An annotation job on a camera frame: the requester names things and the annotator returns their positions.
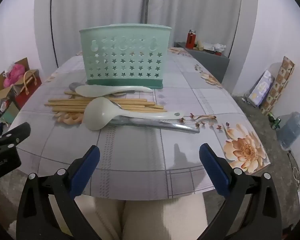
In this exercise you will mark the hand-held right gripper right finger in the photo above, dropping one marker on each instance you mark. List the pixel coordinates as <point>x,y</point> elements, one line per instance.
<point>215,172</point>

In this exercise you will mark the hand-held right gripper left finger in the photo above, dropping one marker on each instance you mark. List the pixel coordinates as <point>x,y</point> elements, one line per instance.
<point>86,170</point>

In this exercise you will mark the bunch of wooden chopsticks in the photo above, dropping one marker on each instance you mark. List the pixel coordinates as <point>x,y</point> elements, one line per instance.
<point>65,103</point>

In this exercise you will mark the white plastic ladle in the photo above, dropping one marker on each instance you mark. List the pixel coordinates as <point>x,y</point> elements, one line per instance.
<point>97,115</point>

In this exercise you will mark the large metal spoon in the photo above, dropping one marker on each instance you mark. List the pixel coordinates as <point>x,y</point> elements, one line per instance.
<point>177,127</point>

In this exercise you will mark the white plastic rice spoon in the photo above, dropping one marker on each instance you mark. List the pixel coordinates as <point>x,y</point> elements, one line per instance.
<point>90,90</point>

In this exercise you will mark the mint green utensil basket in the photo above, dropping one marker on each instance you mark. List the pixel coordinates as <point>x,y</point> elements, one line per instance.
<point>125,85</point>

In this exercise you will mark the teal gift bag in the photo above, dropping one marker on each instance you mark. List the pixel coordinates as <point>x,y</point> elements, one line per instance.
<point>10,113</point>

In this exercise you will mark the red gift bag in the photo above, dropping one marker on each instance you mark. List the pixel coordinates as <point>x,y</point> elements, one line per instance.
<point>25,100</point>

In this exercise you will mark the cardboard box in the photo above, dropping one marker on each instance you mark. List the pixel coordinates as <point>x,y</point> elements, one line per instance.
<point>2,92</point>

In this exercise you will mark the pink plastic bag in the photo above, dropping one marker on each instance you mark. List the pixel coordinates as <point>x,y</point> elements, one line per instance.
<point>13,75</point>

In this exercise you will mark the floral grey tablecloth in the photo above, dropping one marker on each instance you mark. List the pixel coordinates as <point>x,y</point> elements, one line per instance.
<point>140,155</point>

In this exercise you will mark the green bottle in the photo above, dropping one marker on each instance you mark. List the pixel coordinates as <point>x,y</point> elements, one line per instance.
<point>273,121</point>

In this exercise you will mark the person's beige pants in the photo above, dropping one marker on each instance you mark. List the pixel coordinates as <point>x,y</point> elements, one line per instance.
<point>152,220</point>

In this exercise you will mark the blue water jug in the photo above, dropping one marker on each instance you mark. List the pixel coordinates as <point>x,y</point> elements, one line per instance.
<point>292,130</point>

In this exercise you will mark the plastic wrapped pack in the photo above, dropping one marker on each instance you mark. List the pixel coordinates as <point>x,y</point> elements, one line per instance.
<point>261,90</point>

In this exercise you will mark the grey cabinet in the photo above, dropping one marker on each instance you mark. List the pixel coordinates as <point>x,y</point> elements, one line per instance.
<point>210,62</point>

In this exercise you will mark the brown patterned board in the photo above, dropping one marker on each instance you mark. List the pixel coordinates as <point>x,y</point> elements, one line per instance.
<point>282,85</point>

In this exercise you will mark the crumpled white paper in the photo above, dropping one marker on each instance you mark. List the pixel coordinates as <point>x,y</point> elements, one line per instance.
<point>216,47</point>

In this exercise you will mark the cream paper roll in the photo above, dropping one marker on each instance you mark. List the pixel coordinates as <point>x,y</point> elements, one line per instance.
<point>200,45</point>

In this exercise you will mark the red thermos bottle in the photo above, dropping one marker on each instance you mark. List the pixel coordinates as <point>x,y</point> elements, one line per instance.
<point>190,41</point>

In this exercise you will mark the white curtain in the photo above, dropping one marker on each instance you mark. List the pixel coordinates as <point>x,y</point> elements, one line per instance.
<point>102,2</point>

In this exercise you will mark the grey pole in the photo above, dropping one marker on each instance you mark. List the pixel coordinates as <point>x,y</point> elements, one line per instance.
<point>145,0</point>

